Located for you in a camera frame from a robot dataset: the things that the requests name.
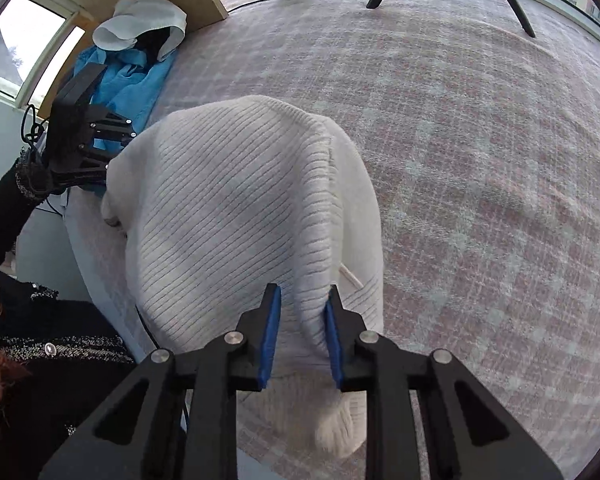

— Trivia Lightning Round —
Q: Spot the white garment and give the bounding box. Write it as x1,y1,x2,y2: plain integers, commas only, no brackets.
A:
92,0,188,61

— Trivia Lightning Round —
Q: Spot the black garment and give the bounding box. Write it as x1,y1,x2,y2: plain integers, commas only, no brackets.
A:
136,27,174,64

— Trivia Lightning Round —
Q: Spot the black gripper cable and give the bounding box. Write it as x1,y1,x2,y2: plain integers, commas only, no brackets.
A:
21,104,51,152

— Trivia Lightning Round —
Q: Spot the blue garment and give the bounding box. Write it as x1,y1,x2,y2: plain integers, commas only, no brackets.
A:
72,45,178,198

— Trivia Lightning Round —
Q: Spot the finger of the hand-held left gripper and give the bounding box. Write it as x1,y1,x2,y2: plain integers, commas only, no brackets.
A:
54,150,111,192
86,106,139,155

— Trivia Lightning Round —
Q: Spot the pink checked bedspread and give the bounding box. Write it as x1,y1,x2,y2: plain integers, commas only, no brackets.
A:
62,0,600,480

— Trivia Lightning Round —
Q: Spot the person's black tweed jacket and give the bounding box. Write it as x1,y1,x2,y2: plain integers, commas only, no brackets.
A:
0,260,187,480

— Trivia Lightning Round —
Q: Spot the cream ribbed knit sweater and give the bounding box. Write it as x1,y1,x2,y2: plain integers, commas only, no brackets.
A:
100,95,385,459

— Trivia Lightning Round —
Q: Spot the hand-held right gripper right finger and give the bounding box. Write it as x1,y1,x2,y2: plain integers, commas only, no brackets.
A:
323,284,563,480

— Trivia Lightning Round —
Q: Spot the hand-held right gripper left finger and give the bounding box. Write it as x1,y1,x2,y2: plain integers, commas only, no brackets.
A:
40,284,282,480

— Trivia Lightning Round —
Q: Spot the person's left forearm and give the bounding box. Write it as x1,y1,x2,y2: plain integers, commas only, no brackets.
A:
0,152,62,267

